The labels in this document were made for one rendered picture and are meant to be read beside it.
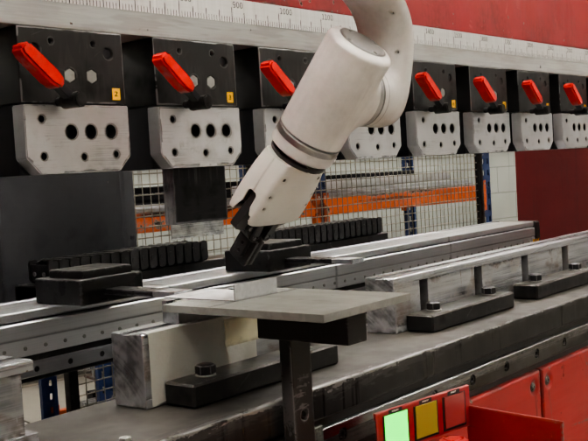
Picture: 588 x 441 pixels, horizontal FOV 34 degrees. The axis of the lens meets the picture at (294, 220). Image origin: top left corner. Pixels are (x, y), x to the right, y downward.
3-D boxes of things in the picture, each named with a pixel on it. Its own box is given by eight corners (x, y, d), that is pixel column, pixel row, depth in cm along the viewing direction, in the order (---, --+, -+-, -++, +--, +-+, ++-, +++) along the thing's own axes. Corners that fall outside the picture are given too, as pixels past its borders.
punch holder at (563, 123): (563, 148, 214) (560, 73, 214) (528, 150, 220) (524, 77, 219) (590, 147, 226) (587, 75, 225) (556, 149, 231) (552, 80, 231)
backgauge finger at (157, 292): (152, 311, 131) (150, 274, 130) (35, 303, 147) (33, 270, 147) (214, 298, 140) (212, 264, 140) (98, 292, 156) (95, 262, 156)
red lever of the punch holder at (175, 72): (169, 47, 118) (214, 101, 124) (146, 52, 120) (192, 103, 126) (162, 59, 117) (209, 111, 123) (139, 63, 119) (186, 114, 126)
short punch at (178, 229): (177, 240, 129) (172, 168, 128) (166, 240, 130) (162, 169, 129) (228, 233, 136) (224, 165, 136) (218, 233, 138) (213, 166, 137)
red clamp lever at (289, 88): (276, 56, 133) (311, 103, 139) (253, 59, 136) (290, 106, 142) (270, 66, 132) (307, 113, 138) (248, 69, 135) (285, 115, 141)
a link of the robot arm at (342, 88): (318, 115, 125) (268, 110, 119) (368, 27, 119) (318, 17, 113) (358, 154, 121) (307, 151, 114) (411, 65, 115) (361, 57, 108)
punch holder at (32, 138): (28, 175, 107) (17, 24, 106) (-16, 178, 112) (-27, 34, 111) (132, 170, 118) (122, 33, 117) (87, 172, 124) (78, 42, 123)
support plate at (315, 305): (324, 323, 109) (323, 314, 109) (163, 311, 126) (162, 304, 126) (410, 300, 123) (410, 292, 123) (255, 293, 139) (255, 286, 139)
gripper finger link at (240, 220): (272, 172, 121) (280, 193, 126) (224, 212, 120) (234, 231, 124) (277, 178, 120) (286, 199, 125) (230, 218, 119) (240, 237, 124)
